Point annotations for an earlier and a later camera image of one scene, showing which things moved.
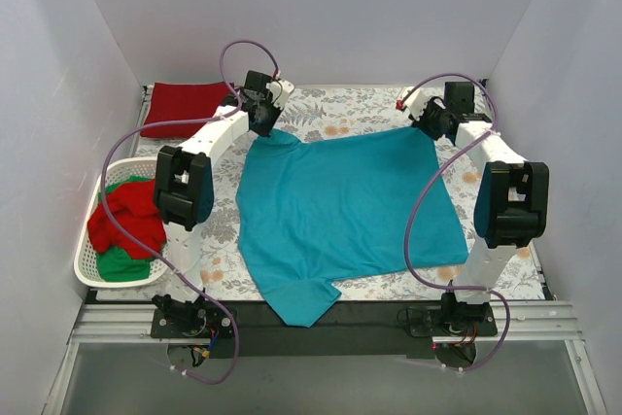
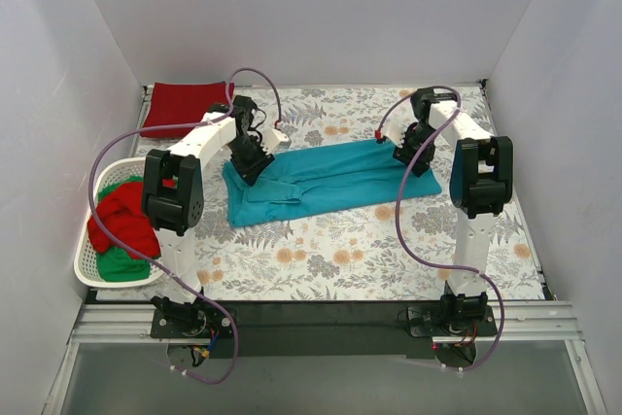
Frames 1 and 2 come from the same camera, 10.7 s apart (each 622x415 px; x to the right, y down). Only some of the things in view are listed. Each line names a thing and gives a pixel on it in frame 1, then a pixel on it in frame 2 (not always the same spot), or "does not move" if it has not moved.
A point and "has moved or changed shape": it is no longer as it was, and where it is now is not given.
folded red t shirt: [174, 100] does not move
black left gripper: [264, 121] → [252, 164]
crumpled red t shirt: [135, 204] does not move
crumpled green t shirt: [114, 264] does not move
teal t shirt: [312, 212] has moved or changed shape
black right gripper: [432, 120] → [413, 157]
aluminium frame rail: [515, 322] does not move
